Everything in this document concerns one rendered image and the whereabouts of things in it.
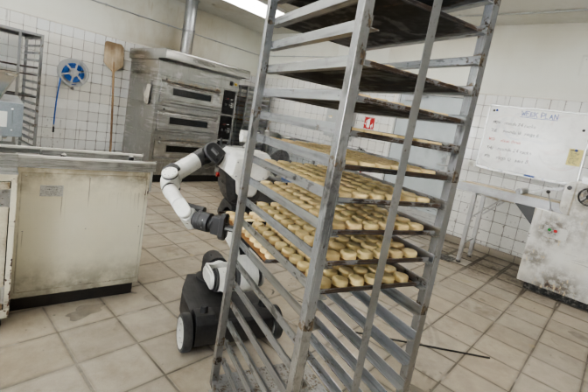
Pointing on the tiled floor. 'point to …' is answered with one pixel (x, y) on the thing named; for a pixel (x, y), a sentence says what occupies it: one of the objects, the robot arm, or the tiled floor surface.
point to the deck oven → (178, 107)
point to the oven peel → (112, 59)
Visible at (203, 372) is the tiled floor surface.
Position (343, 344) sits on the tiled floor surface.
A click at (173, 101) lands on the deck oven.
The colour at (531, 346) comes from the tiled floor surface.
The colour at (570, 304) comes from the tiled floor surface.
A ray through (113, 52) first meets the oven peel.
